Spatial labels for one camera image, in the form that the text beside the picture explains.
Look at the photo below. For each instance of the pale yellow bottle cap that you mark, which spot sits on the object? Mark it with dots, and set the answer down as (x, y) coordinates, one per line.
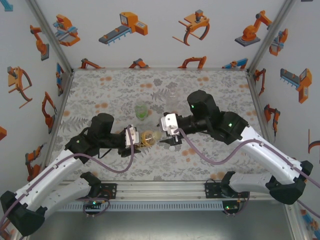
(158, 135)

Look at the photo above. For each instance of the green plastic bottle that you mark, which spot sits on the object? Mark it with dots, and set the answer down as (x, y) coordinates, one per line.
(141, 112)

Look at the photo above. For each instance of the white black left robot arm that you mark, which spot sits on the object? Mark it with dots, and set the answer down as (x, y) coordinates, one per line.
(50, 175)

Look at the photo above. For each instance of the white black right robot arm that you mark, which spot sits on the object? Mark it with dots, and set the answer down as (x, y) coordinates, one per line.
(265, 152)

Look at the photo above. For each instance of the floral patterned table mat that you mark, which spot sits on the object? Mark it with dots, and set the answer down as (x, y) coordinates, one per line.
(112, 85)

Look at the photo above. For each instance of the small circuit board green light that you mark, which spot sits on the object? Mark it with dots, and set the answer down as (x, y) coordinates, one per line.
(93, 203)
(230, 207)

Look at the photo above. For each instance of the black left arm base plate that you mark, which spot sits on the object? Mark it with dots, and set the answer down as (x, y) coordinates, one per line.
(110, 191)

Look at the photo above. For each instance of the aluminium side frame rail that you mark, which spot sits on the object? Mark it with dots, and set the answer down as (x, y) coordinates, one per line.
(57, 125)
(255, 100)

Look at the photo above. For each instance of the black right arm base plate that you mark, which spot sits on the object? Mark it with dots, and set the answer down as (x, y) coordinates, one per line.
(212, 191)

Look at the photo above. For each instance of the aluminium upright frame post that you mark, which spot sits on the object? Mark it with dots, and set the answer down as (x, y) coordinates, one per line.
(51, 37)
(269, 37)

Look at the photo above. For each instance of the aluminium frame leg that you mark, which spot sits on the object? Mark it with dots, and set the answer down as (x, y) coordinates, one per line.
(296, 220)

